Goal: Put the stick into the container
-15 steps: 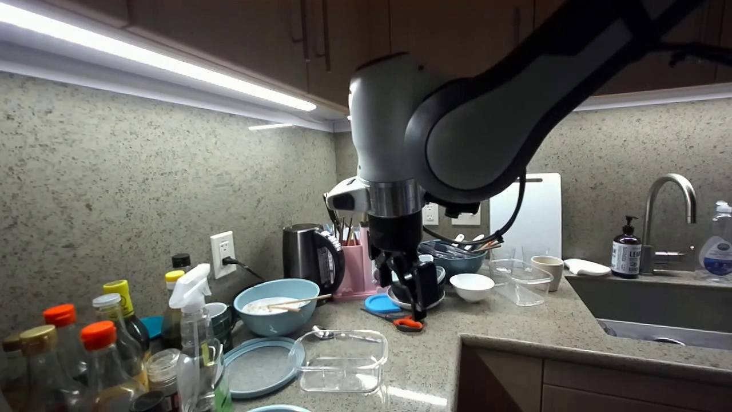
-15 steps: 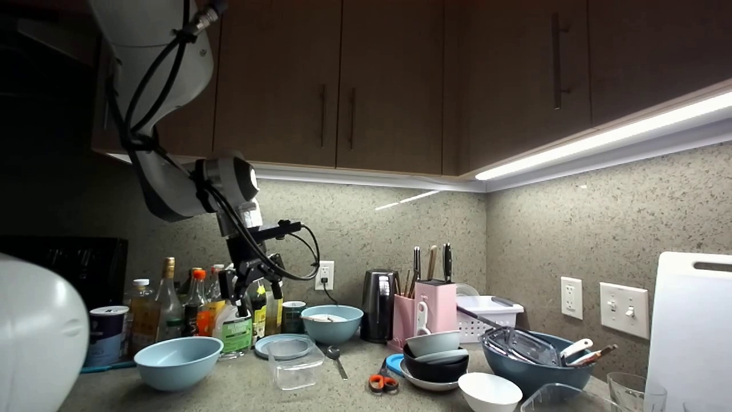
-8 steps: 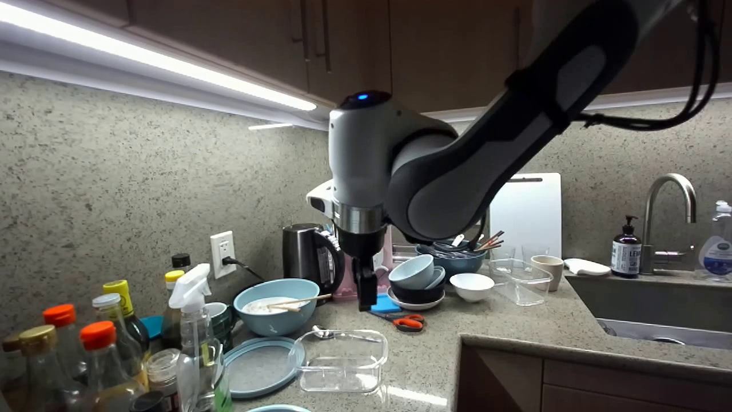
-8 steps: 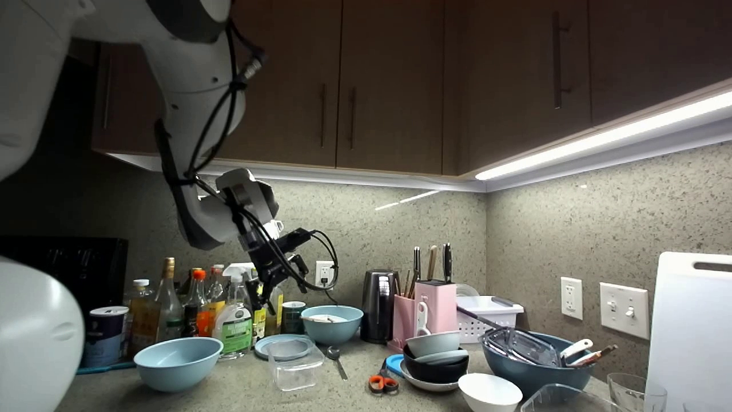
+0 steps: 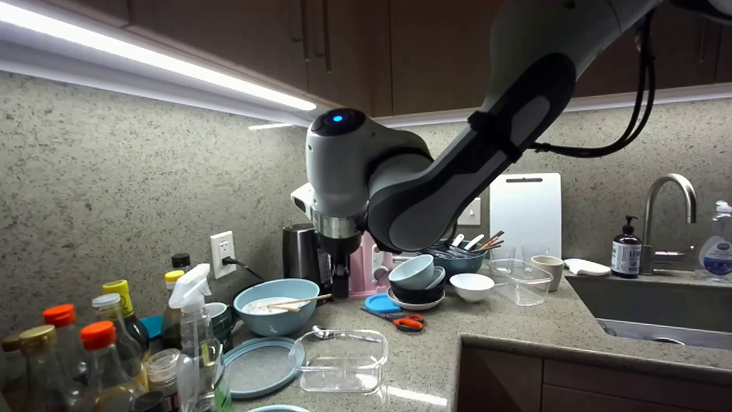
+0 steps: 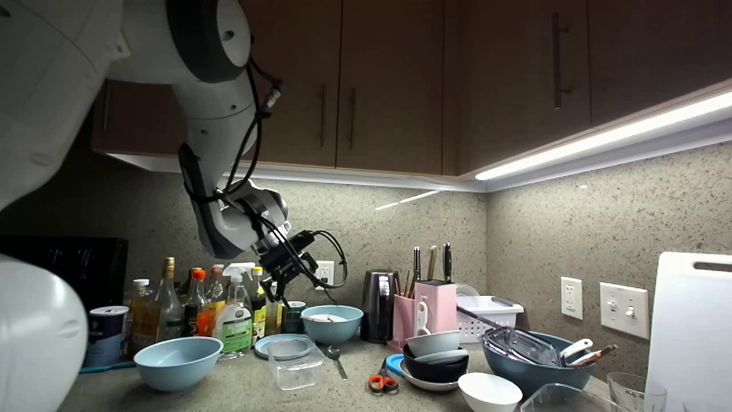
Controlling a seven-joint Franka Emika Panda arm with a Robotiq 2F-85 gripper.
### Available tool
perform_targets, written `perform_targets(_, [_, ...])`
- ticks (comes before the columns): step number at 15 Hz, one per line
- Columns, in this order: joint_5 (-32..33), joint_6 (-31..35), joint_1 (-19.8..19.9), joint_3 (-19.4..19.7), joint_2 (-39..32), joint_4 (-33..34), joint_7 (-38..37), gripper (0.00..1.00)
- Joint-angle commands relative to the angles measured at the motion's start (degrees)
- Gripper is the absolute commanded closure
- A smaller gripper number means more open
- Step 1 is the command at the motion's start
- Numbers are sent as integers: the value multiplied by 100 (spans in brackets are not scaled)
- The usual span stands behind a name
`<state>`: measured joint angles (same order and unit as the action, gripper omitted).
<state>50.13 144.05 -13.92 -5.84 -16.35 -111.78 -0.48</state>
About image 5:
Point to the grey cap bottle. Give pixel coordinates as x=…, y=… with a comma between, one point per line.
x=106, y=301

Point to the black cap bottle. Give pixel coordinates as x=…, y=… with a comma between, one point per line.
x=182, y=263

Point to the light blue plate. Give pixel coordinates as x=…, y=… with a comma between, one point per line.
x=255, y=369

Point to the small blue lid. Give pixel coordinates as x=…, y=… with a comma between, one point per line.
x=380, y=303

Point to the steel kitchen sink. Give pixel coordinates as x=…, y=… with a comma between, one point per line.
x=655, y=313

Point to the brown wooden stick dark tip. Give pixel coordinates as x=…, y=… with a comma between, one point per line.
x=316, y=299

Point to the green bottle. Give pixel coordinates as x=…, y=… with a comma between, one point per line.
x=220, y=402

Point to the light blue dish rim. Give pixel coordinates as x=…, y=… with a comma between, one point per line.
x=278, y=409

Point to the clear glass food container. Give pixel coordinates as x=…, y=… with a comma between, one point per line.
x=344, y=367

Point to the yellow cap dark bottle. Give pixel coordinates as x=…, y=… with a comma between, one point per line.
x=117, y=290

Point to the long LED light strip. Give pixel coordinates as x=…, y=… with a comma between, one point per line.
x=153, y=58

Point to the metal spoon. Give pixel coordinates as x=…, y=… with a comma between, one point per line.
x=324, y=332

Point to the small white bowl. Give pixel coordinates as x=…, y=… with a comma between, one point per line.
x=472, y=288

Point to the pale wooden stick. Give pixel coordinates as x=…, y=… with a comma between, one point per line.
x=278, y=307

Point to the pink utensil holder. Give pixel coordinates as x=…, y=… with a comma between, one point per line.
x=370, y=267

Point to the chrome kitchen faucet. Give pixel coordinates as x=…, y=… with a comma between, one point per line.
x=671, y=190

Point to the orange cap bottle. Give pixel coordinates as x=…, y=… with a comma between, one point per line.
x=61, y=314
x=97, y=335

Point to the black toaster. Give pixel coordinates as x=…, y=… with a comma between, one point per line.
x=230, y=288

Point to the large light blue bowl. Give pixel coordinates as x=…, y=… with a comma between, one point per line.
x=259, y=322

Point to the small yellow cap bottle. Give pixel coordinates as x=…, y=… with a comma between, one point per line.
x=174, y=275

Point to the white cloth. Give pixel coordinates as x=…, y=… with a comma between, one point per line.
x=586, y=267

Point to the brown upper cabinet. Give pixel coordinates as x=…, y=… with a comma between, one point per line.
x=419, y=54

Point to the glass jar metal lid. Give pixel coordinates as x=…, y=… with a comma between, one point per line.
x=164, y=361

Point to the white mug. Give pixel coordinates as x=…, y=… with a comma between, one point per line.
x=551, y=271

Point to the stacked dark bowls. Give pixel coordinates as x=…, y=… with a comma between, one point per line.
x=427, y=295

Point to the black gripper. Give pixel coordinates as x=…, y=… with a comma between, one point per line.
x=340, y=253

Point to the clear plastic tub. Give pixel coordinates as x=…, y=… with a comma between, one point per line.
x=521, y=284

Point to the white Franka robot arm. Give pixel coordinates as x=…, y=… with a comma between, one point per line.
x=396, y=184

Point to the white cutting board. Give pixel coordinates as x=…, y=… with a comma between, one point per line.
x=527, y=218

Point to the orange small tool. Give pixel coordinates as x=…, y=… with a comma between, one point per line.
x=411, y=324

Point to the brown cabinet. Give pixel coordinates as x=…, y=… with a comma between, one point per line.
x=596, y=380
x=419, y=54

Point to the gold cap bottle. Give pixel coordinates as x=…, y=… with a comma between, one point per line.
x=38, y=338

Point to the brown cap bottle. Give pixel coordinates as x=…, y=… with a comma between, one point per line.
x=11, y=345

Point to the dark blue bowl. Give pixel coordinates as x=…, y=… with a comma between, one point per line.
x=459, y=263

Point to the white switch plate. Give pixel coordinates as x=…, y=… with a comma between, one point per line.
x=471, y=211

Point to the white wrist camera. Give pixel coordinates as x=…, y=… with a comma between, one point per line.
x=302, y=200

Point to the white trigger spray bottle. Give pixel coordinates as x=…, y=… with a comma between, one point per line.
x=189, y=290

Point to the small light blue bowl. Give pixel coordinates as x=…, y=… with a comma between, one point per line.
x=412, y=271

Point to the white wall outlet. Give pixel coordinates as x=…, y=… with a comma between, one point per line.
x=223, y=253

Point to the dark soap dispenser bottle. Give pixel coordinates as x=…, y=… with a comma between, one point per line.
x=626, y=256

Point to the brown lower cabinet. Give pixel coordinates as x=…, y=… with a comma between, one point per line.
x=596, y=380

